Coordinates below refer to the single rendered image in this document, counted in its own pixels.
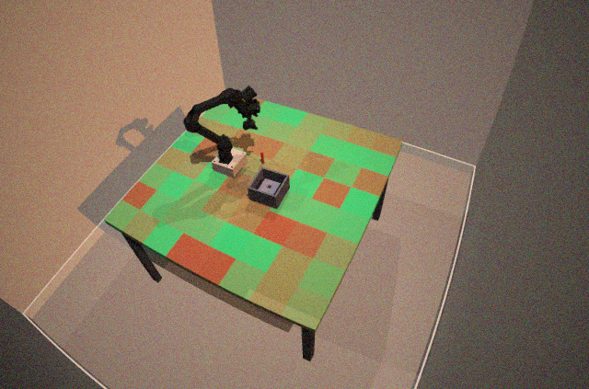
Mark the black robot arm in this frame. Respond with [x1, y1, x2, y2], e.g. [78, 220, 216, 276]
[184, 86, 260, 165]

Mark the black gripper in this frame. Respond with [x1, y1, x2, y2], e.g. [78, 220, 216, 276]
[237, 99, 259, 131]

